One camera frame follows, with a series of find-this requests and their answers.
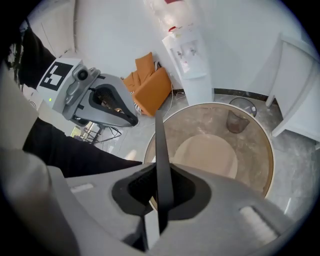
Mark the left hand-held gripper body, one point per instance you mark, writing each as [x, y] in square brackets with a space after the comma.
[62, 82]

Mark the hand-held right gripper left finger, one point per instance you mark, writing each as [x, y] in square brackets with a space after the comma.
[160, 160]

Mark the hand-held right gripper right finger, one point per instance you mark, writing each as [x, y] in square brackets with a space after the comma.
[168, 180]

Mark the person's left forearm black sleeve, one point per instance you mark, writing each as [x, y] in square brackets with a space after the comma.
[35, 60]

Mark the black white striped cushion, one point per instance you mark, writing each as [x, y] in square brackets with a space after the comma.
[138, 108]

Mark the orange armchair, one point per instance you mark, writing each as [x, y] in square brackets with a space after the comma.
[150, 92]

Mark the person's black trouser leg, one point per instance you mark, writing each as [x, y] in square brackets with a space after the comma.
[75, 155]

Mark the round brown glass table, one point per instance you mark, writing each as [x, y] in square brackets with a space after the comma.
[250, 155]

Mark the white water dispenser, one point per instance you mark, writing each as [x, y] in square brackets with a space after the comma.
[192, 67]

